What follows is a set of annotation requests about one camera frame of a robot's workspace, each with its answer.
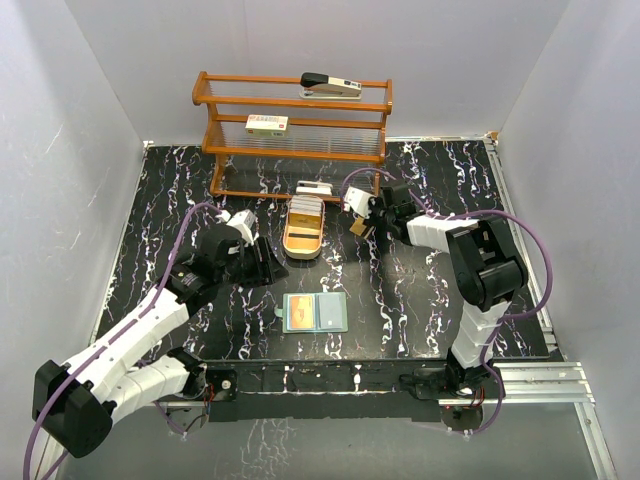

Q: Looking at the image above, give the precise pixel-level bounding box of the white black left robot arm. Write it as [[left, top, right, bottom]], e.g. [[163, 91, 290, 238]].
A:
[[32, 225, 288, 458]]

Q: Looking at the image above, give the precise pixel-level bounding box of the wooden three-tier shelf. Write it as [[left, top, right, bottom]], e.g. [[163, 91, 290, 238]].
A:
[[192, 71, 393, 199]]

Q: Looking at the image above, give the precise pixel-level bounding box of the stack of credit cards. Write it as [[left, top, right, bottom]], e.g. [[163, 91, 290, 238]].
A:
[[289, 195, 324, 216]]

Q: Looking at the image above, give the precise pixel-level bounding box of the black grey stapler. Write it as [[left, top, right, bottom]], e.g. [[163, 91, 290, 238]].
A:
[[299, 72, 362, 101]]

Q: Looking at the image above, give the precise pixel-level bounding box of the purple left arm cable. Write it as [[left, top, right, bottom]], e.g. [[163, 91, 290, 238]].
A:
[[22, 202, 231, 480]]

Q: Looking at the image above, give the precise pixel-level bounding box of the mint green card holder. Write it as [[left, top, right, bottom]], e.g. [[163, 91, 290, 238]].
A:
[[274, 292, 348, 334]]

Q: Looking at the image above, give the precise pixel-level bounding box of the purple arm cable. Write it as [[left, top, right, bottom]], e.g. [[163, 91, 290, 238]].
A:
[[22, 202, 231, 480], [340, 167, 554, 435]]

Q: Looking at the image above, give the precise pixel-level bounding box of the beige oval card tray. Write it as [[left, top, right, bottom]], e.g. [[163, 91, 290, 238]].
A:
[[282, 199, 325, 260]]

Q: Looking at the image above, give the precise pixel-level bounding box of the white red staples box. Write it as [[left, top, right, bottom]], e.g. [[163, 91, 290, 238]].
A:
[[245, 114, 289, 138]]

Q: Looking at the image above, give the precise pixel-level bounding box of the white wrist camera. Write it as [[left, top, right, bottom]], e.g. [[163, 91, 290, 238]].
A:
[[342, 186, 376, 219], [217, 209, 257, 245]]

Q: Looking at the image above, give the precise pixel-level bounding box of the brown gold credit card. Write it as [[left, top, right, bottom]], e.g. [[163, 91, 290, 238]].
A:
[[349, 217, 374, 238]]

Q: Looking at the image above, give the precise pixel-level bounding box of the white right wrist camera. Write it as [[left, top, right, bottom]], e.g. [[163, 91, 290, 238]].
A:
[[342, 186, 376, 219]]

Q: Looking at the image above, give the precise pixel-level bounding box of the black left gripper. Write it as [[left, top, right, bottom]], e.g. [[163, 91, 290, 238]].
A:
[[217, 236, 288, 288]]

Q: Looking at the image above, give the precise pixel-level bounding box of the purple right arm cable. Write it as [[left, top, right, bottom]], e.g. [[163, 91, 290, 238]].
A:
[[340, 167, 554, 435]]

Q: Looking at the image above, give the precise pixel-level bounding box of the orange VIP credit card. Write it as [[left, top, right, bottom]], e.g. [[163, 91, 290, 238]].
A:
[[289, 295, 315, 330]]

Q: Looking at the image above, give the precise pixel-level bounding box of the black front base bar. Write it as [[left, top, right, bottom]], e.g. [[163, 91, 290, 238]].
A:
[[206, 359, 444, 423]]

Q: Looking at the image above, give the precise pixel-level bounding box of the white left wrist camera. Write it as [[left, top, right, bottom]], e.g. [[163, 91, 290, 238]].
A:
[[217, 209, 257, 245]]

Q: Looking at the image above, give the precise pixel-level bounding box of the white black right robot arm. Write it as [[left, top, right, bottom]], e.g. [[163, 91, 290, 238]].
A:
[[359, 185, 528, 397]]

